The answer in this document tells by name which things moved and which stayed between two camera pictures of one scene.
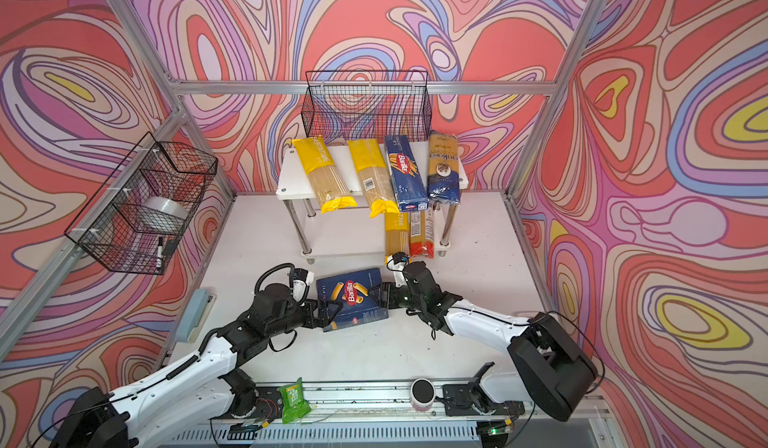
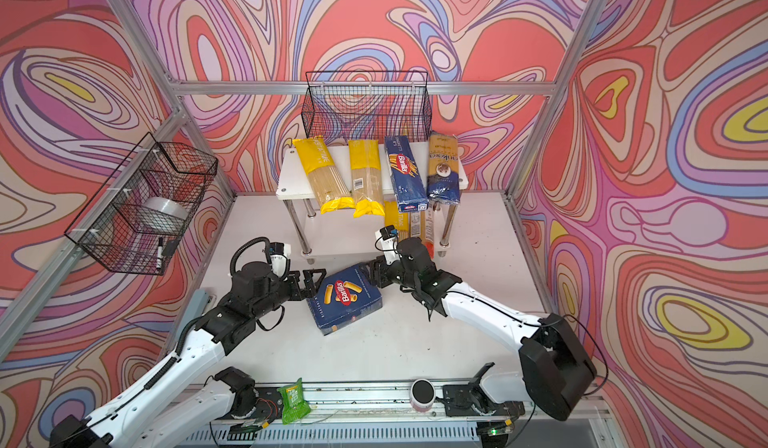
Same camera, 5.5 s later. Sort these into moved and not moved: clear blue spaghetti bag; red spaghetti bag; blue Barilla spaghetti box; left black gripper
Moved: left black gripper
Not moved: clear blue spaghetti bag; blue Barilla spaghetti box; red spaghetti bag
